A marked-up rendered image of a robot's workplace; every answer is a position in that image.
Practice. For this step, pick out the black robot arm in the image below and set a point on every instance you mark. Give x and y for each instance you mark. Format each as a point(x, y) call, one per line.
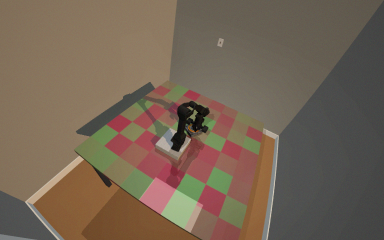
point(183, 113)

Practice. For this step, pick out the orange round plate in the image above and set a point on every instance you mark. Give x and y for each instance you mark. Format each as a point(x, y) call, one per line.
point(191, 130)

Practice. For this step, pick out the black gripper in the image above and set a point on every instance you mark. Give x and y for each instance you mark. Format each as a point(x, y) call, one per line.
point(196, 125)

